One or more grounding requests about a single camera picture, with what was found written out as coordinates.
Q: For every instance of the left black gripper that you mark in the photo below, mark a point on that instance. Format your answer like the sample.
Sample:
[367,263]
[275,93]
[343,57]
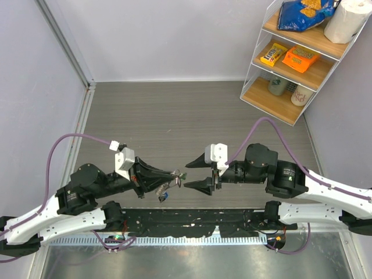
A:
[140,174]

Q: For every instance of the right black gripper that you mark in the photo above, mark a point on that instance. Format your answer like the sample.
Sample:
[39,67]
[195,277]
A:
[207,185]

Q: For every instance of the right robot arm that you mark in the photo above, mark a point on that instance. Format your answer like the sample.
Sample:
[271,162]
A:
[306,197]

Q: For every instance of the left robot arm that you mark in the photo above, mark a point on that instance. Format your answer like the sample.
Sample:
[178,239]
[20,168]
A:
[74,207]

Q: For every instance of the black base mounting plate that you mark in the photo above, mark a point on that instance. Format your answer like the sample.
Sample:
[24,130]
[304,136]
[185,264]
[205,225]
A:
[195,223]

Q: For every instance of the green grey mug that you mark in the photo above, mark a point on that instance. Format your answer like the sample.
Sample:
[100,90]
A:
[277,85]

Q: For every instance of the white printed cup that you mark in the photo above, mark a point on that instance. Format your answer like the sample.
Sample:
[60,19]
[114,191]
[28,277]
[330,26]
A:
[301,95]

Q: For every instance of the yellow candy bag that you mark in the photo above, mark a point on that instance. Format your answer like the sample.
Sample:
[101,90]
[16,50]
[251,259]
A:
[273,54]

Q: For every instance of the orange candy bag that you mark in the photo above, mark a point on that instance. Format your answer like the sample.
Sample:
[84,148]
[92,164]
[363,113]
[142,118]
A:
[300,58]

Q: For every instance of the blue chips bag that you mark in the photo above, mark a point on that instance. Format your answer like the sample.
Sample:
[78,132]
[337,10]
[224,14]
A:
[302,15]

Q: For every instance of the white paper towel roll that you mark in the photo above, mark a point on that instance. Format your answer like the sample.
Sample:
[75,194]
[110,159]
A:
[347,20]

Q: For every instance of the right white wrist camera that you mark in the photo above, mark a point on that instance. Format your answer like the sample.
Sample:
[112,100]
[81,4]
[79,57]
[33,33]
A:
[218,154]

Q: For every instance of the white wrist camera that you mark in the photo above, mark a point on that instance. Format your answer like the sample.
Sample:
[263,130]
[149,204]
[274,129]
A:
[218,154]
[124,160]

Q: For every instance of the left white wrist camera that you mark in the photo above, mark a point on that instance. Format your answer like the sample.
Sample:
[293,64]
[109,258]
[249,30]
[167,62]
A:
[124,160]

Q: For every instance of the slotted cable duct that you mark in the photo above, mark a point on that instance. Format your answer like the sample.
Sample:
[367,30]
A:
[214,239]

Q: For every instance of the white wire shelf rack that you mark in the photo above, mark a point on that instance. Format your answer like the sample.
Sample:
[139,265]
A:
[255,90]

